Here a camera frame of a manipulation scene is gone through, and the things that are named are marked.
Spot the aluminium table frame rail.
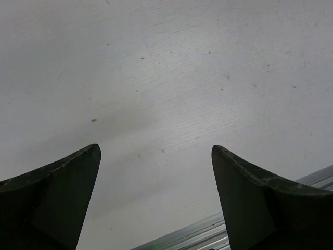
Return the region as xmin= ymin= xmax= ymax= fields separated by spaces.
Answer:
xmin=135 ymin=166 xmax=332 ymax=250

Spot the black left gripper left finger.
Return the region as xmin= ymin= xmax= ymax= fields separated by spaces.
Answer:
xmin=1 ymin=144 xmax=101 ymax=249

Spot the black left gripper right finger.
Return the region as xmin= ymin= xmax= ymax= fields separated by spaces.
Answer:
xmin=212 ymin=145 xmax=332 ymax=249

